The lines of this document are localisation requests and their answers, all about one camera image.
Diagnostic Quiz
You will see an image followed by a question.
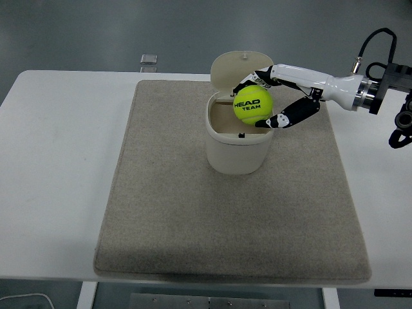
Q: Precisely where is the yellow-green tennis ball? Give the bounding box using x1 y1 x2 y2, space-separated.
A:
232 84 274 125

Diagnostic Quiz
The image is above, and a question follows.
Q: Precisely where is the grey metal plate with screws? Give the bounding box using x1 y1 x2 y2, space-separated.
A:
128 292 290 309

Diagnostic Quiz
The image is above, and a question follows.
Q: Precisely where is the white cable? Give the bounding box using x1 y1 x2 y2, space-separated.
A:
0 292 54 309

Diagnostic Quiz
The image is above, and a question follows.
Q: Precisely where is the cream lidded bin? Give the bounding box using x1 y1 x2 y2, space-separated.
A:
205 50 274 176

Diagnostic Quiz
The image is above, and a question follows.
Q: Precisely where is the white table leg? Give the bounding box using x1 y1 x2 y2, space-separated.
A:
78 281 97 309
321 287 339 309

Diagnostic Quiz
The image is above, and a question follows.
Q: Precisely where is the black table control panel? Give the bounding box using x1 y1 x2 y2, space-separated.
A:
373 288 412 296

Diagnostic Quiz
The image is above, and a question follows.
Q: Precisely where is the beige felt mat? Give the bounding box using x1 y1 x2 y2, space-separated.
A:
92 79 372 285

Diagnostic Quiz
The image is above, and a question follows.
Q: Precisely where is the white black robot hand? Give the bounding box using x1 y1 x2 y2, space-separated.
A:
232 63 364 129

